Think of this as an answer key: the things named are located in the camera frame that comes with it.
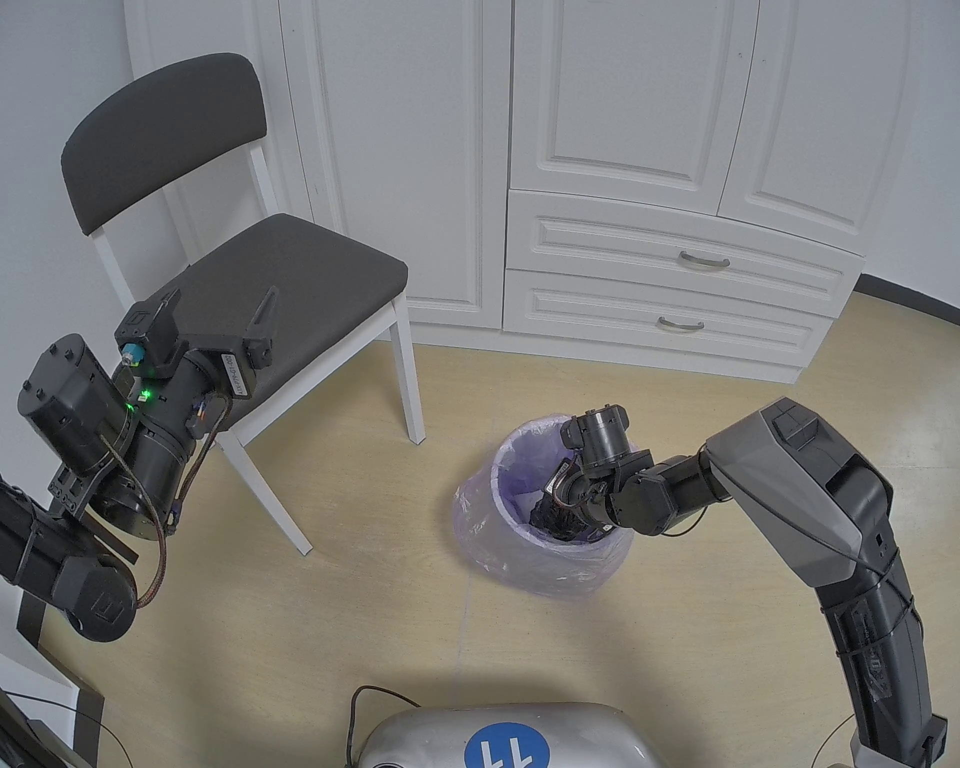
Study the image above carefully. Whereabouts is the white trash bin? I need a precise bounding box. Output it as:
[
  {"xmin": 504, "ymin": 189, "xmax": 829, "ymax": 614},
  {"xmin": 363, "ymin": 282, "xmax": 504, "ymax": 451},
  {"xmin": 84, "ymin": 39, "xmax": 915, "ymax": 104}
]
[{"xmin": 489, "ymin": 414, "xmax": 633, "ymax": 595}]

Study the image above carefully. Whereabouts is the white chair with grey cushions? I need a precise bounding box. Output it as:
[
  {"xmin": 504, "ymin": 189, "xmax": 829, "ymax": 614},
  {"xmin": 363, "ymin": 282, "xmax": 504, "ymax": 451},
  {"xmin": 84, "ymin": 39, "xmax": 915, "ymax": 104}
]
[{"xmin": 60, "ymin": 52, "xmax": 427, "ymax": 558}]

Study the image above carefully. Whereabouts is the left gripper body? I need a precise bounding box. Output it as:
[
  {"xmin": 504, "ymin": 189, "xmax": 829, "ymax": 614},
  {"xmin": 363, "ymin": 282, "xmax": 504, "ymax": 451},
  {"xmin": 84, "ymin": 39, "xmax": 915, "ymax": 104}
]
[{"xmin": 96, "ymin": 345, "xmax": 258, "ymax": 544}]

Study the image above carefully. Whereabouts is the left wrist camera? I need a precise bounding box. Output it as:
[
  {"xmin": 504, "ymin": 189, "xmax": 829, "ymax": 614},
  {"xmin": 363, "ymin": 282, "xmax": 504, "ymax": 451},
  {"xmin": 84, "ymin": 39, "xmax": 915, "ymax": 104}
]
[{"xmin": 112, "ymin": 300, "xmax": 170, "ymax": 376}]

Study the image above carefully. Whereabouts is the black plastic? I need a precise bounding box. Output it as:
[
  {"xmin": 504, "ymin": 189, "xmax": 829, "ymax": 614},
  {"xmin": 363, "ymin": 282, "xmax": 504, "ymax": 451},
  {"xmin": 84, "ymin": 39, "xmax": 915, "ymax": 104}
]
[{"xmin": 527, "ymin": 487, "xmax": 605, "ymax": 544}]

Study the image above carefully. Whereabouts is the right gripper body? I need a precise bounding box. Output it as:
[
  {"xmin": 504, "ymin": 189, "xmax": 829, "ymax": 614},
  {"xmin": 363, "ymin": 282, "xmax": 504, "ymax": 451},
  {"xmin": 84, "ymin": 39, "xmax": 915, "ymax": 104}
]
[{"xmin": 546, "ymin": 457, "xmax": 606, "ymax": 528}]

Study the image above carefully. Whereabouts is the white wardrobe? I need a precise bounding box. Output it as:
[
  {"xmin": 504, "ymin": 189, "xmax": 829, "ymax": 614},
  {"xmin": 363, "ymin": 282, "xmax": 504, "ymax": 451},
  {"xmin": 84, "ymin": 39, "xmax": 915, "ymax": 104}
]
[{"xmin": 122, "ymin": 0, "xmax": 922, "ymax": 385}]

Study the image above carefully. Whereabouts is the purple plastic bag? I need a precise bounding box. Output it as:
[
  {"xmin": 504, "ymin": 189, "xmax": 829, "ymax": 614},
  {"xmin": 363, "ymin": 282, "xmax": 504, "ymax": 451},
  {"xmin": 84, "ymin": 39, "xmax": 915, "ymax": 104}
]
[{"xmin": 451, "ymin": 414, "xmax": 633, "ymax": 599}]

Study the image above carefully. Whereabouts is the black cable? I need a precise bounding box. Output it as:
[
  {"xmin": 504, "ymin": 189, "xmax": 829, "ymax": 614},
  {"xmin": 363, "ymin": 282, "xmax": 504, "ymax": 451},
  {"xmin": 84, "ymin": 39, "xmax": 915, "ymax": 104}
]
[
  {"xmin": 345, "ymin": 683, "xmax": 423, "ymax": 763},
  {"xmin": 101, "ymin": 390, "xmax": 230, "ymax": 609}
]

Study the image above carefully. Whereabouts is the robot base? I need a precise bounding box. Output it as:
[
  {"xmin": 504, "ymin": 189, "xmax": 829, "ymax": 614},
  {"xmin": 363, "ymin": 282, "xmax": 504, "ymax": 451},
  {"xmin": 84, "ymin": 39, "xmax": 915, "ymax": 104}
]
[{"xmin": 360, "ymin": 701, "xmax": 667, "ymax": 768}]

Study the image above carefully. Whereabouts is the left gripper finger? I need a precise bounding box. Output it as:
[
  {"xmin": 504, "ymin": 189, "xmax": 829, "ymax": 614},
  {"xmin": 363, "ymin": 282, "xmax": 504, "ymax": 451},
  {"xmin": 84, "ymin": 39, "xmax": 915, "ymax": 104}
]
[
  {"xmin": 153, "ymin": 288, "xmax": 184, "ymax": 355},
  {"xmin": 241, "ymin": 285, "xmax": 282, "ymax": 371}
]

